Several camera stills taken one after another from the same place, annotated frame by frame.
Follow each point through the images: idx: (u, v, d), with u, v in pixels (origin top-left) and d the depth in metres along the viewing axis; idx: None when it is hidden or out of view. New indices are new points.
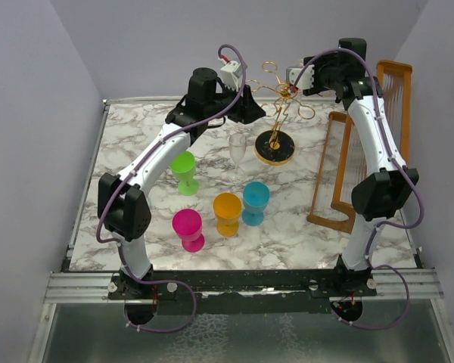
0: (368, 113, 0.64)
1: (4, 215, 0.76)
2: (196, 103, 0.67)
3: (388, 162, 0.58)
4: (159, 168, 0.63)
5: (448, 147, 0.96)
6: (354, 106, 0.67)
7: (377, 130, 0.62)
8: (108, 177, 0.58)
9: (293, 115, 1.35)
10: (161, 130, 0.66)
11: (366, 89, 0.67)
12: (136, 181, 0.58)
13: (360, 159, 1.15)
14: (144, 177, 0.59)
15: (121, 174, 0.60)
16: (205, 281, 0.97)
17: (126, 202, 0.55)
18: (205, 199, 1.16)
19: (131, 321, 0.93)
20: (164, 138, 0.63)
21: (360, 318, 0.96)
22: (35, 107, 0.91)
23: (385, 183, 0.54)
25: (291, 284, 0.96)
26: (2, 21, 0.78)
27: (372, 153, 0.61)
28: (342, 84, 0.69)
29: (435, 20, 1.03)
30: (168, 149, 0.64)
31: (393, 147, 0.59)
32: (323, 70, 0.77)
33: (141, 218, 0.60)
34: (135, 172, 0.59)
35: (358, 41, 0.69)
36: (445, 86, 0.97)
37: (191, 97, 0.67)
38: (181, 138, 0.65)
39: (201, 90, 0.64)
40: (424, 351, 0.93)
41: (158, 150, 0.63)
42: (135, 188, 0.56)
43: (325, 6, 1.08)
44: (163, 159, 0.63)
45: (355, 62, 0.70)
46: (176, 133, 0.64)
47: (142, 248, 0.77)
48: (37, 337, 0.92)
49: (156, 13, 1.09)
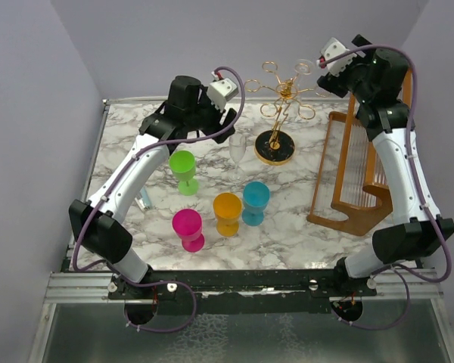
0: (398, 151, 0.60)
1: (4, 216, 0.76)
2: (177, 109, 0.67)
3: (420, 210, 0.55)
4: (135, 185, 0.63)
5: (449, 148, 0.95)
6: (381, 140, 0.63)
7: (408, 172, 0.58)
8: (77, 204, 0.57)
9: (293, 114, 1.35)
10: (135, 143, 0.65)
11: (395, 121, 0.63)
12: (108, 206, 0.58)
13: (360, 159, 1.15)
14: (117, 201, 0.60)
15: (91, 199, 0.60)
16: (205, 281, 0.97)
17: (100, 229, 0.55)
18: (205, 199, 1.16)
19: (131, 321, 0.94)
20: (136, 155, 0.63)
21: (360, 318, 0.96)
22: (35, 107, 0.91)
23: (415, 235, 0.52)
25: (291, 284, 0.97)
26: (3, 22, 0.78)
27: (400, 196, 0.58)
28: (368, 112, 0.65)
29: (436, 20, 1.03)
30: (142, 165, 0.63)
31: (425, 192, 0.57)
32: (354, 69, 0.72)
33: (121, 240, 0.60)
34: (106, 197, 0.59)
35: (398, 64, 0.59)
36: (445, 86, 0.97)
37: (171, 103, 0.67)
38: (157, 152, 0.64)
39: (185, 94, 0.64)
40: (424, 351, 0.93)
41: (132, 166, 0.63)
42: (107, 216, 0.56)
43: (325, 6, 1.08)
44: (138, 175, 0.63)
45: (389, 86, 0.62)
46: (150, 147, 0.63)
47: (136, 255, 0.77)
48: (36, 338, 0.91)
49: (156, 13, 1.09)
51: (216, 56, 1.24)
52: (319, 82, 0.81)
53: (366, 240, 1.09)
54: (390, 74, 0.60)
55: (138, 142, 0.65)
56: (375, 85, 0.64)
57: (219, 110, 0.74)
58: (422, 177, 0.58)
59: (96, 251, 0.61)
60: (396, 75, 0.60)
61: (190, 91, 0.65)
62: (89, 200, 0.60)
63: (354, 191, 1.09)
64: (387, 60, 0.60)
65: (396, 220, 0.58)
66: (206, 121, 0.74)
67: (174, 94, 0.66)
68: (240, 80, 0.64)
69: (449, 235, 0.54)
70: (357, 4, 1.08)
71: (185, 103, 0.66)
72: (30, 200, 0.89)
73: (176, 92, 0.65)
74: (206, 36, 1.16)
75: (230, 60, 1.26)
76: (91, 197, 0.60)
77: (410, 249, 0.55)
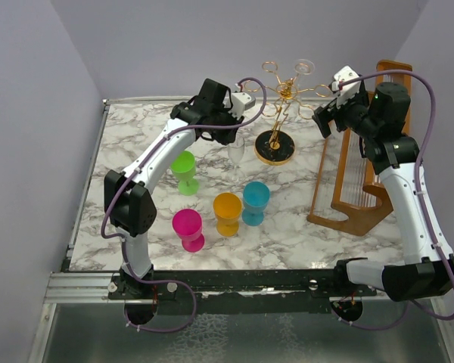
0: (406, 187, 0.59)
1: (4, 217, 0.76)
2: (205, 102, 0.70)
3: (431, 249, 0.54)
4: (163, 164, 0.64)
5: (449, 149, 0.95)
6: (389, 174, 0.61)
7: (418, 208, 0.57)
8: (113, 173, 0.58)
9: (293, 114, 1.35)
10: (166, 125, 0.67)
11: (401, 155, 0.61)
12: (141, 178, 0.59)
13: (360, 160, 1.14)
14: (150, 174, 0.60)
15: (125, 170, 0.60)
16: (205, 281, 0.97)
17: (131, 199, 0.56)
18: (205, 199, 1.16)
19: (131, 321, 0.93)
20: (168, 134, 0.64)
21: (361, 318, 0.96)
22: (35, 107, 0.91)
23: (428, 276, 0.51)
25: (291, 284, 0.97)
26: (2, 23, 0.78)
27: (411, 232, 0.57)
28: (373, 145, 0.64)
29: (436, 20, 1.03)
30: (172, 145, 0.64)
31: (436, 230, 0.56)
32: (350, 107, 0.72)
33: (147, 214, 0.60)
34: (139, 169, 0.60)
35: (401, 98, 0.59)
36: (444, 87, 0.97)
37: (201, 97, 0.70)
38: (186, 134, 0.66)
39: (216, 91, 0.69)
40: (423, 352, 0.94)
41: (163, 146, 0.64)
42: (140, 185, 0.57)
43: (325, 7, 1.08)
44: (169, 155, 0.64)
45: (392, 120, 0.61)
46: (181, 128, 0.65)
47: (144, 248, 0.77)
48: (36, 338, 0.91)
49: (155, 13, 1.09)
51: (216, 55, 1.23)
52: (317, 113, 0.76)
53: (366, 240, 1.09)
54: (394, 110, 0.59)
55: (169, 125, 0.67)
56: (379, 119, 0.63)
57: (237, 119, 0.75)
58: (432, 214, 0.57)
59: (122, 223, 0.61)
60: (399, 109, 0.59)
61: (219, 90, 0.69)
62: (124, 171, 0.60)
63: (354, 191, 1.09)
64: (389, 94, 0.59)
65: (408, 258, 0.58)
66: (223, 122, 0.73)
67: (206, 90, 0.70)
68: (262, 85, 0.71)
69: None
70: (357, 4, 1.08)
71: (215, 100, 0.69)
72: (31, 200, 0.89)
73: (209, 88, 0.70)
74: (206, 35, 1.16)
75: (230, 60, 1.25)
76: (125, 169, 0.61)
77: (422, 288, 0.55)
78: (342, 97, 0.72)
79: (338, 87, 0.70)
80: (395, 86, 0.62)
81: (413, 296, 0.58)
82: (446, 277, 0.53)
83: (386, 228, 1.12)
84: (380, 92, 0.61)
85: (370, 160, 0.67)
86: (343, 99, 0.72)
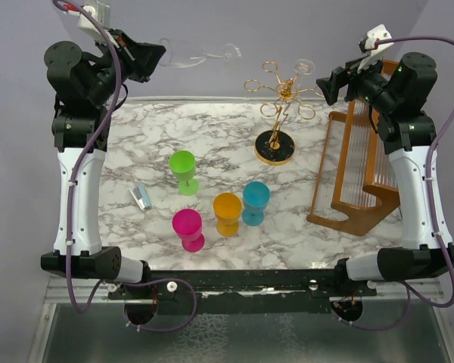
0: (416, 172, 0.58)
1: (4, 216, 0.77)
2: (77, 98, 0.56)
3: (431, 237, 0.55)
4: (91, 209, 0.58)
5: (449, 149, 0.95)
6: (399, 156, 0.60)
7: (424, 195, 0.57)
8: (48, 259, 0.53)
9: (293, 114, 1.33)
10: (60, 165, 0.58)
11: (417, 134, 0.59)
12: (80, 246, 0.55)
13: (360, 160, 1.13)
14: (85, 237, 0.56)
15: (57, 246, 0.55)
16: (205, 281, 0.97)
17: (86, 269, 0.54)
18: (204, 199, 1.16)
19: (131, 321, 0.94)
20: (73, 179, 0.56)
21: (360, 318, 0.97)
22: (33, 107, 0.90)
23: (424, 262, 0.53)
25: (291, 284, 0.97)
26: (1, 22, 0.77)
27: (413, 218, 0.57)
28: (387, 124, 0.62)
29: (437, 20, 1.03)
30: (85, 184, 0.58)
31: (439, 218, 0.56)
32: (371, 75, 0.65)
33: (111, 259, 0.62)
34: (70, 240, 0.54)
35: (428, 75, 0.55)
36: (445, 87, 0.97)
37: (66, 95, 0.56)
38: (91, 162, 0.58)
39: (73, 82, 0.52)
40: (424, 352, 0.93)
41: (76, 194, 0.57)
42: (86, 257, 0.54)
43: (325, 7, 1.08)
44: (88, 200, 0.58)
45: (413, 97, 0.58)
46: (82, 162, 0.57)
47: (128, 261, 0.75)
48: (36, 337, 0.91)
49: (155, 12, 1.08)
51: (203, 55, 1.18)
52: (338, 71, 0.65)
53: (366, 240, 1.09)
54: (417, 86, 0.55)
55: (63, 162, 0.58)
56: (399, 96, 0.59)
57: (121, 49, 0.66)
58: (437, 201, 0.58)
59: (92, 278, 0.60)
60: (422, 86, 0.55)
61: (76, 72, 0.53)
62: (57, 249, 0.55)
63: (353, 191, 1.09)
64: (414, 68, 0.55)
65: (405, 242, 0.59)
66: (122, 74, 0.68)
67: (59, 87, 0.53)
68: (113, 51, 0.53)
69: None
70: (358, 4, 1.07)
71: (79, 85, 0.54)
72: (32, 200, 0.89)
73: (60, 84, 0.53)
74: (206, 36, 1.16)
75: (230, 61, 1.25)
76: (55, 246, 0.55)
77: (416, 272, 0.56)
78: (368, 60, 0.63)
79: (372, 45, 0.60)
80: (424, 59, 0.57)
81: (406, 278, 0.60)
82: (442, 263, 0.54)
83: (387, 227, 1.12)
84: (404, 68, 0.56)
85: (384, 139, 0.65)
86: (365, 63, 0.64)
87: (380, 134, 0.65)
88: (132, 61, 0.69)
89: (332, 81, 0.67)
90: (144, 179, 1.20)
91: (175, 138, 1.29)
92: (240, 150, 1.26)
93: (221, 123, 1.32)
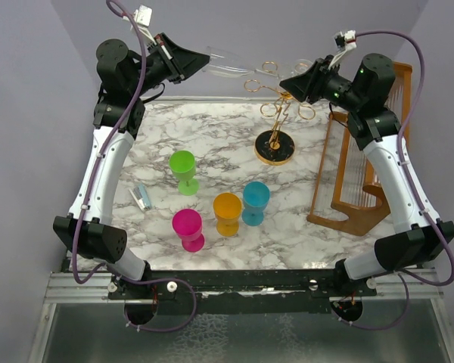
0: (391, 158, 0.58)
1: (4, 217, 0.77)
2: (117, 89, 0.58)
3: (420, 215, 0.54)
4: (111, 184, 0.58)
5: (449, 149, 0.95)
6: (372, 149, 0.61)
7: (403, 177, 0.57)
8: (61, 220, 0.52)
9: (293, 114, 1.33)
10: (94, 138, 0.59)
11: (385, 128, 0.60)
12: (92, 213, 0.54)
13: (360, 159, 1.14)
14: (99, 205, 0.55)
15: (72, 209, 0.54)
16: (205, 281, 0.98)
17: (92, 237, 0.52)
18: (205, 199, 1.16)
19: (131, 321, 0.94)
20: (101, 152, 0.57)
21: (360, 318, 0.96)
22: (33, 107, 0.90)
23: (418, 242, 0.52)
25: (291, 284, 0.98)
26: (2, 23, 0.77)
27: (398, 203, 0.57)
28: (356, 122, 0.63)
29: (436, 20, 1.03)
30: (111, 160, 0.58)
31: (423, 197, 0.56)
32: (335, 76, 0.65)
33: (117, 239, 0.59)
34: (86, 204, 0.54)
35: (387, 75, 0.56)
36: (443, 87, 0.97)
37: (110, 87, 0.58)
38: (120, 142, 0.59)
39: (118, 76, 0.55)
40: (424, 352, 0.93)
41: (101, 166, 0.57)
42: (97, 223, 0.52)
43: (324, 7, 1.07)
44: (111, 175, 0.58)
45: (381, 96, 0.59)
46: (113, 139, 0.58)
47: (133, 258, 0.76)
48: (36, 337, 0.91)
49: (155, 12, 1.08)
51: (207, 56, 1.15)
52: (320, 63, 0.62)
53: (366, 240, 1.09)
54: (377, 86, 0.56)
55: (96, 138, 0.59)
56: (364, 95, 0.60)
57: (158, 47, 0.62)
58: (418, 181, 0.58)
59: (96, 256, 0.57)
60: (384, 85, 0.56)
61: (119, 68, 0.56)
62: (71, 212, 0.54)
63: (353, 190, 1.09)
64: (374, 70, 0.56)
65: (396, 227, 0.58)
66: (160, 73, 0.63)
67: (104, 80, 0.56)
68: (144, 50, 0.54)
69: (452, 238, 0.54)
70: (357, 4, 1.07)
71: (121, 79, 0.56)
72: (32, 200, 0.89)
73: (105, 77, 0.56)
74: (206, 36, 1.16)
75: None
76: (69, 209, 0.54)
77: (414, 254, 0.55)
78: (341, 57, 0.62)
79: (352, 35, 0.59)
80: (382, 59, 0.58)
81: (408, 265, 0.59)
82: (436, 240, 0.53)
83: (386, 227, 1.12)
84: (367, 69, 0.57)
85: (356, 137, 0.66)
86: (337, 61, 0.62)
87: (351, 132, 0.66)
88: (169, 60, 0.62)
89: (312, 72, 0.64)
90: (144, 179, 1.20)
91: (175, 138, 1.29)
92: (240, 150, 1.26)
93: (221, 123, 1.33)
